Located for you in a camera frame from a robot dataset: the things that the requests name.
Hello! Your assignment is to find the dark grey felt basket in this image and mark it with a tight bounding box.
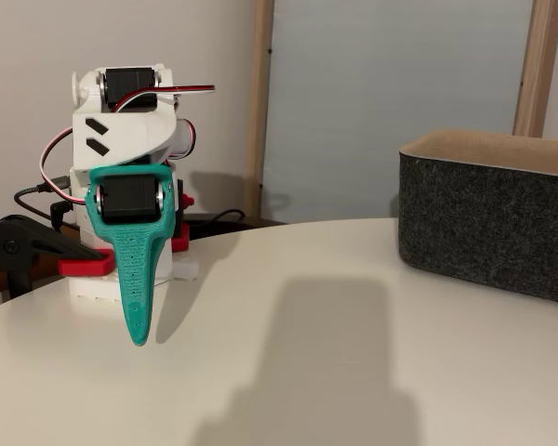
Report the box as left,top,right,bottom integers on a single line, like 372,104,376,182
397,128,558,308

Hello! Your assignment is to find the black clamp with red pad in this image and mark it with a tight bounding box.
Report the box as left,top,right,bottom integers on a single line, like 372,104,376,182
0,216,116,301
170,178,195,255

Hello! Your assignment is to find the white toy brick base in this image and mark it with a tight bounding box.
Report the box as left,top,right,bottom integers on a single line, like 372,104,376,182
68,259,200,302

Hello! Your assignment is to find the black power plug cable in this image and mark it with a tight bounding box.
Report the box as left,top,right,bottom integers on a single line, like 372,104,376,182
49,199,74,232

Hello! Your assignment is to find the grey usb cable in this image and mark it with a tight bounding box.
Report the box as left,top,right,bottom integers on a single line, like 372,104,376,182
13,175,73,225

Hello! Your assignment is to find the thin black cable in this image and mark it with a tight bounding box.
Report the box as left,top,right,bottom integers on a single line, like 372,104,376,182
185,208,247,232

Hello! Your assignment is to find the red white servo wire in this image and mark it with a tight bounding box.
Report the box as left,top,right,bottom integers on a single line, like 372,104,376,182
39,127,92,205
113,83,217,115
176,119,198,160

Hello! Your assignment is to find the light wooden shelf post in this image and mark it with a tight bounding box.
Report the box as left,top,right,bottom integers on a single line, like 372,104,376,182
512,0,558,139
240,0,276,219

